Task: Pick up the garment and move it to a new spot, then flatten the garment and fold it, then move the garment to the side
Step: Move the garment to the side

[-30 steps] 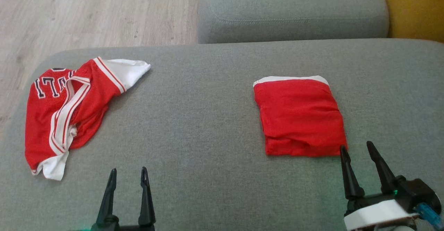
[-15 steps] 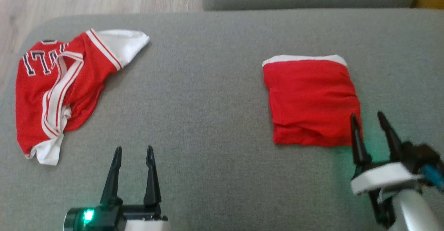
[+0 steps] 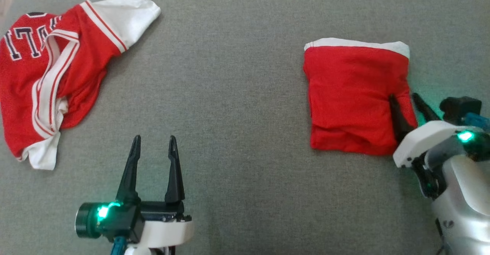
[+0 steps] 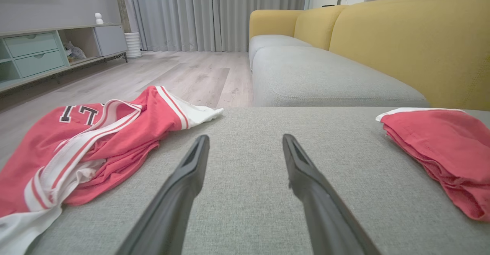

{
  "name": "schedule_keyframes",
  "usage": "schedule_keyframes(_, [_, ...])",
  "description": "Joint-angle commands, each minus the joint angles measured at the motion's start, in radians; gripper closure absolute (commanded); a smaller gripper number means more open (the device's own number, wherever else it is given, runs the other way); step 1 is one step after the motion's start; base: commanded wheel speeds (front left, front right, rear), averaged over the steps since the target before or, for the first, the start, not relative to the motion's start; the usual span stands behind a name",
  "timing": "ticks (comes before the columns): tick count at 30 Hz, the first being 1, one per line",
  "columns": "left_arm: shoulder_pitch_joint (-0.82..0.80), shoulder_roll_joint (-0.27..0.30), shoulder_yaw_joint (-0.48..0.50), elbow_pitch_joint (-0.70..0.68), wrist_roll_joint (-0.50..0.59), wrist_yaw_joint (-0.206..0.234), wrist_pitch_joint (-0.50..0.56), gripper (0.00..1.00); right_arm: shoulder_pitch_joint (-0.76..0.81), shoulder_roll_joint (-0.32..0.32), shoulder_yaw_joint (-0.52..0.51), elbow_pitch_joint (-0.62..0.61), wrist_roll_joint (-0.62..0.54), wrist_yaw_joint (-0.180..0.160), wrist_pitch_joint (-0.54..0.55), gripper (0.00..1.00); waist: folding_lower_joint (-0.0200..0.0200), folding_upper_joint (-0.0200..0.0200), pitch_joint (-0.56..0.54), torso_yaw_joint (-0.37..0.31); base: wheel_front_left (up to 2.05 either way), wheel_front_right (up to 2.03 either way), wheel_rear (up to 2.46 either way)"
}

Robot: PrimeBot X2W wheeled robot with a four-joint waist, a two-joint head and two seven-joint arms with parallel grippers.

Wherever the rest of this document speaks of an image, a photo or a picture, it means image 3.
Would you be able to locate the red garment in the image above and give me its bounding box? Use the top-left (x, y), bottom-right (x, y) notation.
top-left (303, 38), bottom-right (418, 156)

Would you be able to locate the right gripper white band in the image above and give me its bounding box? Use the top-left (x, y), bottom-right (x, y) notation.
top-left (388, 92), bottom-right (480, 199)

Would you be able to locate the grey fabric sofa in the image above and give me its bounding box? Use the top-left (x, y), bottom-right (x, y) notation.
top-left (0, 0), bottom-right (490, 255)

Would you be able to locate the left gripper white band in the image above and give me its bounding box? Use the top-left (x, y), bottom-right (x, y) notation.
top-left (114, 134), bottom-right (194, 248)

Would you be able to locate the red and white basketball jersey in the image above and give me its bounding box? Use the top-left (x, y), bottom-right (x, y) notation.
top-left (0, 0), bottom-right (162, 170)

